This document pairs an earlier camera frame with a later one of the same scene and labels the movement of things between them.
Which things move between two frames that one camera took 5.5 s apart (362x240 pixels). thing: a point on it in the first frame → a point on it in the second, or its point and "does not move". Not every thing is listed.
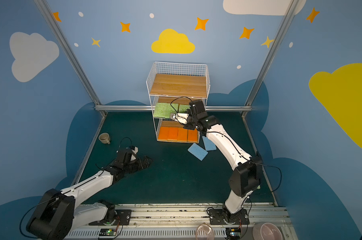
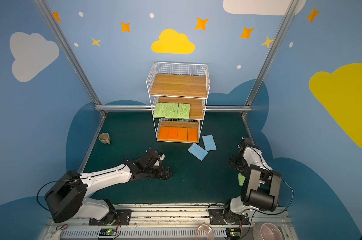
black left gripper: (138, 163) → (152, 171)
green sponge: (182, 108) does not move
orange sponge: (172, 134) does not move
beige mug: (104, 138) does not move
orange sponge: (192, 135) does not move
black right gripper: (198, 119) → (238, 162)
